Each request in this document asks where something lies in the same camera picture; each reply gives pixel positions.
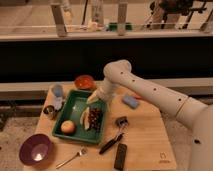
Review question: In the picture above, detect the blue sponge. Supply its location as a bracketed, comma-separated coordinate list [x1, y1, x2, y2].
[122, 95, 139, 109]

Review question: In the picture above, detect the red yellow apple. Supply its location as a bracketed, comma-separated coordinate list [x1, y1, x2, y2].
[61, 120, 76, 134]

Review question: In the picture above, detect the black remote control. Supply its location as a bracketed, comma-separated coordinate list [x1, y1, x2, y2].
[114, 143, 127, 171]

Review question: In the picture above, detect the dark purple grape bunch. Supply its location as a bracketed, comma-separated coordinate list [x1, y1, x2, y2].
[89, 108, 102, 131]

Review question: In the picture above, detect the green plastic tray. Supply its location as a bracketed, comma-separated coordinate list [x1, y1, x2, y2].
[52, 90, 107, 144]

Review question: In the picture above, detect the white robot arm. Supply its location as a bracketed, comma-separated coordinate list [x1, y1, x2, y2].
[87, 60, 213, 171]

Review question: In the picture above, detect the orange marker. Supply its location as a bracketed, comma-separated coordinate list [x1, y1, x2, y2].
[133, 94, 143, 100]

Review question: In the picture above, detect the orange bowl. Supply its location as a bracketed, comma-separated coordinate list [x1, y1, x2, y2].
[74, 75, 95, 90]

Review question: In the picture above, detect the purple bowl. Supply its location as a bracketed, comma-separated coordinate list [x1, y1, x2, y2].
[19, 134, 52, 166]

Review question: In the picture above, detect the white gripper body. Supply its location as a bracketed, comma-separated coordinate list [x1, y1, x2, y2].
[97, 78, 117, 101]

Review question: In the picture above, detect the blue cup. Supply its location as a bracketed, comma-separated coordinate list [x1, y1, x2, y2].
[51, 84, 63, 98]

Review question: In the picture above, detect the silver fork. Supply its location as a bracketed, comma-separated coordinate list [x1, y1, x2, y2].
[56, 148, 87, 169]

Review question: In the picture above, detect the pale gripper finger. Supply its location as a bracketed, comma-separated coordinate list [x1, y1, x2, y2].
[87, 91, 99, 103]
[83, 107, 90, 130]

